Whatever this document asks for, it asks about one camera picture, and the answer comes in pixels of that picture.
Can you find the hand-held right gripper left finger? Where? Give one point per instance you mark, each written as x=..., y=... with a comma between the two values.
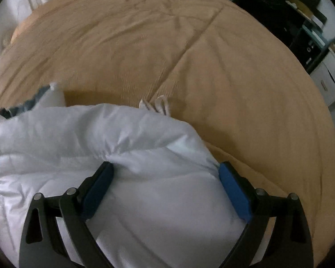
x=96, y=192

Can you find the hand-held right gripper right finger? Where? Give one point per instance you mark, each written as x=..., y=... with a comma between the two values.
x=236, y=192

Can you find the white puffer jacket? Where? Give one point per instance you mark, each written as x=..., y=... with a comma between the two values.
x=128, y=134

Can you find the white drawer cabinet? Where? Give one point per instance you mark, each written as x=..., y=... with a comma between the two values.
x=330, y=81

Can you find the dark shelf unit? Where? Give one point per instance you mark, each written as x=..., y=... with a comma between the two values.
x=310, y=47

